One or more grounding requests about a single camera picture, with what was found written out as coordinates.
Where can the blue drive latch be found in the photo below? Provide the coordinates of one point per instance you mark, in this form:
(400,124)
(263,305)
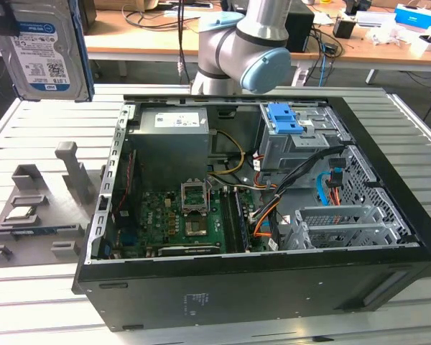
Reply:
(282,120)

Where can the blue cardboard box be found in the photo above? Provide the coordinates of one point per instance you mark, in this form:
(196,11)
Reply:
(413,16)

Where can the metal drive cage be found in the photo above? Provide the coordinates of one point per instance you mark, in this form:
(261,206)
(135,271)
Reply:
(283,154)

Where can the wooden desk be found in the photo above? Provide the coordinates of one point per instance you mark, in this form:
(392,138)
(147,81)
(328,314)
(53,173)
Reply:
(136,39)

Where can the metal disk bay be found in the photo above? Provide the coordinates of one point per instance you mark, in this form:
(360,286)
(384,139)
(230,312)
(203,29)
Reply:
(345,219)

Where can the installed RAM stick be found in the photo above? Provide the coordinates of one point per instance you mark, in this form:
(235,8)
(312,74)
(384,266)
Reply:
(243,219)

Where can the grey power supply unit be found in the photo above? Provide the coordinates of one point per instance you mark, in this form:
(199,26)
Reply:
(169,147)

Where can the silver CPU chip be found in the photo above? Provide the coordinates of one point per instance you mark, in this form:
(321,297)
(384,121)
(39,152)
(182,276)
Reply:
(20,212)

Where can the black graphics card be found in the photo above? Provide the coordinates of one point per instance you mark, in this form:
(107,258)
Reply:
(190,251)

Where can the grey parts rack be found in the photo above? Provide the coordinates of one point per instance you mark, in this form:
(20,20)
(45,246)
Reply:
(57,223)

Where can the black speaker box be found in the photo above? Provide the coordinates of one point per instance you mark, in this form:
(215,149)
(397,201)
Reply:
(300,28)

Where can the small black box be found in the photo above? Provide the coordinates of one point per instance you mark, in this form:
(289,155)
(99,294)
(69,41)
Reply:
(343,28)

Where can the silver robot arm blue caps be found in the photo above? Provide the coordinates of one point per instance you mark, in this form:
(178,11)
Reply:
(262,21)

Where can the CPU socket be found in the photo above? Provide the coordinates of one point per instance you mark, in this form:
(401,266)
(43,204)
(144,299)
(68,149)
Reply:
(197,228)

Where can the black open PC case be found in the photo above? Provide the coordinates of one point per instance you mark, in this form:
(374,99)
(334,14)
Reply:
(237,298)

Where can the RAM stick blue label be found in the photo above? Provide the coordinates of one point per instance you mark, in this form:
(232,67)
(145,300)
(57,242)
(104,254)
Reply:
(39,230)

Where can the white small box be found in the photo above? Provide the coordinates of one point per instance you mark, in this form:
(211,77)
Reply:
(429,43)

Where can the green motherboard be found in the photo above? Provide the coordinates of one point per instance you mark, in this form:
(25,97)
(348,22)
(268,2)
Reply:
(158,215)

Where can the hard disk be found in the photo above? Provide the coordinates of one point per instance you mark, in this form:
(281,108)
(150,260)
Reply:
(43,46)

